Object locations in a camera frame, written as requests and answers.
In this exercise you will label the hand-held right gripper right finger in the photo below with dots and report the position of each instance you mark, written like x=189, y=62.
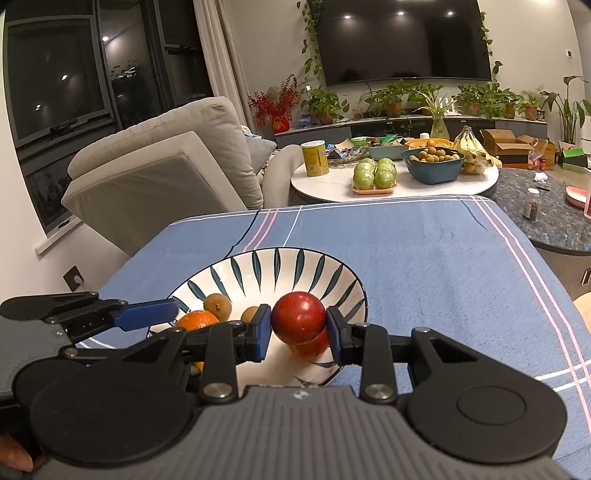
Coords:
x=333, y=339

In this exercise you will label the green apple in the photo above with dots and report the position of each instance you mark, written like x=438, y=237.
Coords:
x=364, y=165
x=386, y=179
x=364, y=178
x=387, y=165

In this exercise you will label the blue striped tablecloth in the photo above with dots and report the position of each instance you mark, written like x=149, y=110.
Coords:
x=415, y=258

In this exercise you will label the pink dish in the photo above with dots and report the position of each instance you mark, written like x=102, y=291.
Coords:
x=577, y=196

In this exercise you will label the white bowl with dark stripes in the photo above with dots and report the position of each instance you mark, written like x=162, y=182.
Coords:
x=286, y=277

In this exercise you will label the green box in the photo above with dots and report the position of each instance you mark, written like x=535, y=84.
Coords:
x=572, y=157

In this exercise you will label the glass vase with green plant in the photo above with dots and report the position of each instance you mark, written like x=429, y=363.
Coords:
x=438, y=127

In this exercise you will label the black wall socket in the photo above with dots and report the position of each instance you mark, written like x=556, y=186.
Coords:
x=74, y=277

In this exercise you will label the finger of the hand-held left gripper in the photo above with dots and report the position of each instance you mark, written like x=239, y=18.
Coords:
x=147, y=314
x=87, y=354

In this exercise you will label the orange foam tray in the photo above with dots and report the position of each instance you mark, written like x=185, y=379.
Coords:
x=374, y=191

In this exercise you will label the tall leafy floor plant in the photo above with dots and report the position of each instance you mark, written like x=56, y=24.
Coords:
x=570, y=115

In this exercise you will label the orange basket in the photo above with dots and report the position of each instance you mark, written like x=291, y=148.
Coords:
x=415, y=144

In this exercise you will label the small spice jar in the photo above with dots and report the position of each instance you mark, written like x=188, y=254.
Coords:
x=531, y=205

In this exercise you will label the green plastic bowl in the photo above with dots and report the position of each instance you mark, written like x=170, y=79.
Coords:
x=362, y=141

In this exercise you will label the red small apple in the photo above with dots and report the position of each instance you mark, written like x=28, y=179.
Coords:
x=298, y=317

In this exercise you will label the beige recliner armchair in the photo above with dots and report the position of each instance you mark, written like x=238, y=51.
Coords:
x=152, y=184

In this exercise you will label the pile of snack packets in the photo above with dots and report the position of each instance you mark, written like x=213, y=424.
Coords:
x=341, y=152

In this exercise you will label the grey-green bowl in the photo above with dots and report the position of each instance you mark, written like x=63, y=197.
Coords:
x=383, y=152

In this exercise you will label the person's left hand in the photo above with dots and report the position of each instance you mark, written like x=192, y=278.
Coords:
x=14, y=457

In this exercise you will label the flat cardboard box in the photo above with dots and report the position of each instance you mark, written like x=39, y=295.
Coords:
x=512, y=154

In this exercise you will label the dark blue bowl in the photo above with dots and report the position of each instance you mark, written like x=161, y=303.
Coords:
x=434, y=171

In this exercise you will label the grey cushion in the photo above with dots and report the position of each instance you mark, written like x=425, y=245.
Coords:
x=261, y=157

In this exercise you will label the round white coffee table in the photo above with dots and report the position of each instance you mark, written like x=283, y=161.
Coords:
x=332, y=184

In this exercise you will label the dark marble side table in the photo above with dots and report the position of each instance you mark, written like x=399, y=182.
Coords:
x=554, y=226

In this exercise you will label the yellow-brown longan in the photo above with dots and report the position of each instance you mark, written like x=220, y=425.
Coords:
x=217, y=306
x=249, y=314

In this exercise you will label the orange mandarin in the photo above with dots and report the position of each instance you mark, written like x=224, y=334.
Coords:
x=198, y=322

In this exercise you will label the yellow can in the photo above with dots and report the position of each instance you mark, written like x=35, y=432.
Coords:
x=315, y=159

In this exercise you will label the potted green plant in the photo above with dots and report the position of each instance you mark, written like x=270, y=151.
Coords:
x=531, y=112
x=392, y=108
x=422, y=92
x=325, y=108
x=509, y=110
x=473, y=109

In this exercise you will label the dark window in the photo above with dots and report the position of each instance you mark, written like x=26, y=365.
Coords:
x=55, y=69

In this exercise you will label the yellow banana bunch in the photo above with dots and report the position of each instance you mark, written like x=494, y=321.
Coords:
x=468, y=143

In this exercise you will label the clear plastic bag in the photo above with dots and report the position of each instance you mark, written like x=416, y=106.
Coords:
x=542, y=157

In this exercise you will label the red round pot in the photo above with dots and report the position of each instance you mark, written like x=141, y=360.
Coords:
x=280, y=125

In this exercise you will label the open cardboard box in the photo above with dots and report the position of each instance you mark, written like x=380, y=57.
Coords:
x=501, y=137

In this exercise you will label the wall-mounted black television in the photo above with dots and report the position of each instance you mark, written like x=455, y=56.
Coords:
x=401, y=37

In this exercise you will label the heap of small longans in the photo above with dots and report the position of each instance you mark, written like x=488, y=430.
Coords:
x=434, y=154

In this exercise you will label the white crumpled tissue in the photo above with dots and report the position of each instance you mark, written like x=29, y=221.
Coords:
x=539, y=177

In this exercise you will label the white curtain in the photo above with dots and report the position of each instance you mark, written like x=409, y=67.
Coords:
x=221, y=60

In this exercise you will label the red berry branches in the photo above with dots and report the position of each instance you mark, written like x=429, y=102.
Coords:
x=272, y=101

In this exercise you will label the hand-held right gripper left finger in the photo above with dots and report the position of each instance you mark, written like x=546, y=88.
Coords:
x=263, y=332

